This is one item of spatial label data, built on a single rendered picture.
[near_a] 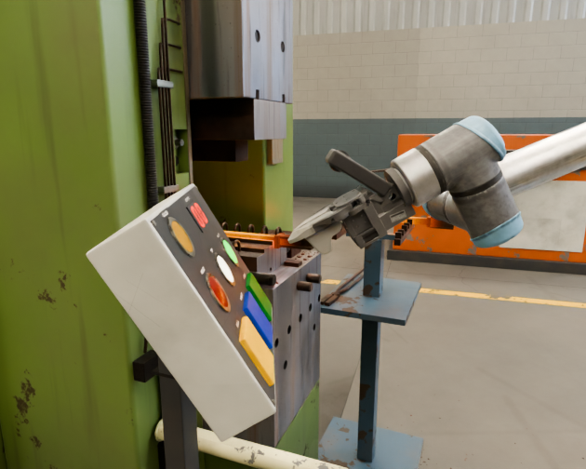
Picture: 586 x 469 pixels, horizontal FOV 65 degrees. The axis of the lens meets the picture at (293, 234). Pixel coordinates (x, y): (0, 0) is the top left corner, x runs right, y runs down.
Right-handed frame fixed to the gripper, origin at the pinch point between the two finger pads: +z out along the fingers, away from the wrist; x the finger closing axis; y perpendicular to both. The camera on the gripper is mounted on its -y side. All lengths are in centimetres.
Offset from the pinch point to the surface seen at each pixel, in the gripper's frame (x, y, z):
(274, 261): 45.7, 14.6, 11.0
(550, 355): 161, 178, -84
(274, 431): 30, 50, 33
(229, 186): 79, -7, 15
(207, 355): -26.8, 1.2, 14.1
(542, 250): 324, 208, -174
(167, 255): -26.7, -11.1, 11.4
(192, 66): 37, -38, 2
